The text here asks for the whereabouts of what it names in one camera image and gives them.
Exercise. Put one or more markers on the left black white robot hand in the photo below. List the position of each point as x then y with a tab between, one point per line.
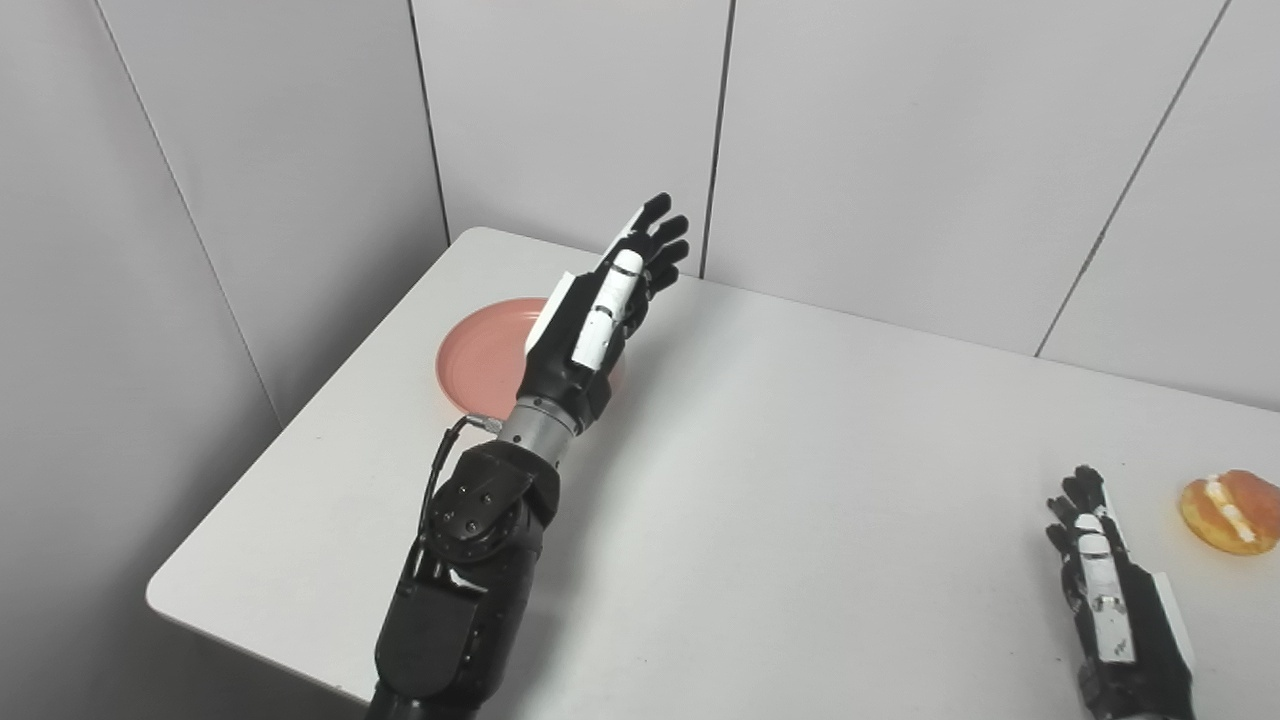
560	360

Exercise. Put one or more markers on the pink round plate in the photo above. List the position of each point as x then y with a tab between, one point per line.
480	355

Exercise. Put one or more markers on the cream puff pastry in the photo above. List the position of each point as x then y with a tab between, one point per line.
1225	515

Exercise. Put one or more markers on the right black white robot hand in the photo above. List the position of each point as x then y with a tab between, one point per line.
1150	640

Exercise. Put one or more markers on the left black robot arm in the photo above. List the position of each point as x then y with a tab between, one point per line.
470	600

